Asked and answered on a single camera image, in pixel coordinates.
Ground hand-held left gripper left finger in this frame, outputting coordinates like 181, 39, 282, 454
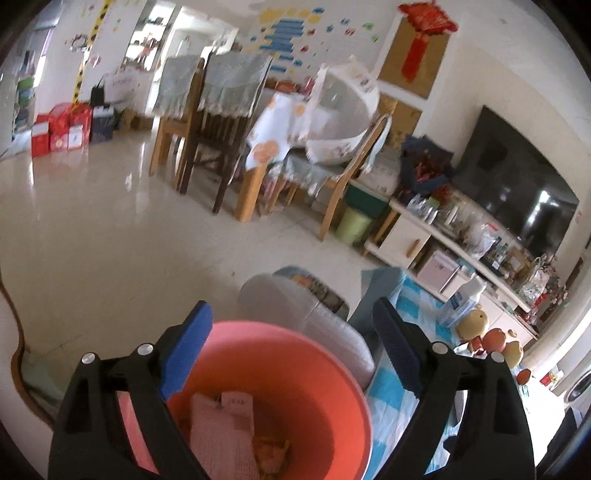
47, 300, 214, 480

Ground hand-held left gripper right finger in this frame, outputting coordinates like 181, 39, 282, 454
372, 296, 536, 480

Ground pale paper packet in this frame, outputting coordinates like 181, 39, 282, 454
189, 391, 259, 480

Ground large white mailer blue print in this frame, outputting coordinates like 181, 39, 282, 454
238, 273, 333, 335

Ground orange plastic bucket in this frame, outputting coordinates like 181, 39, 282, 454
117, 320, 374, 480

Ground blue white checked tablecloth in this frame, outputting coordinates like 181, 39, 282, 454
348, 270, 555, 480

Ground small yellow pear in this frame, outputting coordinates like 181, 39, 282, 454
455, 308, 490, 342

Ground white bottle blue label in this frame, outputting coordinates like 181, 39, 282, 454
436, 272, 488, 328

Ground white storage box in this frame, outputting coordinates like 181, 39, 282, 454
418, 249, 462, 294

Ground red apple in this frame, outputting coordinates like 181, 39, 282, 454
480, 328, 509, 354

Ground colourful printed package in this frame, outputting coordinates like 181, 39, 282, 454
277, 265, 349, 319

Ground white tv cabinet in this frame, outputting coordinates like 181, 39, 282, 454
362, 194, 541, 342

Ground light green waste bin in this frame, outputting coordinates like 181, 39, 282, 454
335, 205, 374, 245

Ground clear plastic bag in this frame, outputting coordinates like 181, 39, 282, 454
464, 222, 502, 259

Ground dark green box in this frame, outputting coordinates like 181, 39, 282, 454
344, 185, 391, 217

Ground clear gift bag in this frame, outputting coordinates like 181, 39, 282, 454
517, 256, 561, 301

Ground wooden dining table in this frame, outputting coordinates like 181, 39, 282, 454
233, 90, 324, 222

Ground washing machine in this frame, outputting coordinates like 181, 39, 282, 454
551, 367, 591, 416

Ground wooden chair with white towel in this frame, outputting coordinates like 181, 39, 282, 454
281, 113, 393, 241

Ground dark blue flower bouquet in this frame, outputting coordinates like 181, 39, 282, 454
399, 135, 458, 195

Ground black television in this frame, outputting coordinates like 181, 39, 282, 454
455, 105, 580, 259

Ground dark blue gift bag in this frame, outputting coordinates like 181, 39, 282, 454
90, 105, 116, 143

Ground white mesh food cover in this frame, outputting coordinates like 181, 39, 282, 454
305, 55, 382, 167

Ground white orange printed table cloth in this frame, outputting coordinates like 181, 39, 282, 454
245, 90, 319, 171

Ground red gift boxes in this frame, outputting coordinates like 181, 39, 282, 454
31, 102, 93, 158

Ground dark wooden chair lace cover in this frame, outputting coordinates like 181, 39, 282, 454
178, 51, 273, 215

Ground light wooden chair lace cover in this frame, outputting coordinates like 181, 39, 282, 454
148, 55, 206, 178

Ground red chinese knot decoration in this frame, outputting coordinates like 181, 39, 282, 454
398, 0, 460, 84

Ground small brown wall panel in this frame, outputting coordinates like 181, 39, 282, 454
376, 95, 423, 148

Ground large brown wall panel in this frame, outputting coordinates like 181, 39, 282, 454
378, 18, 451, 100

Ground wall shelf with items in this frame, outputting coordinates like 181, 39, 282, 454
11, 46, 38, 139

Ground blue wall stickers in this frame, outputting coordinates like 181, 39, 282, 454
247, 7, 384, 77

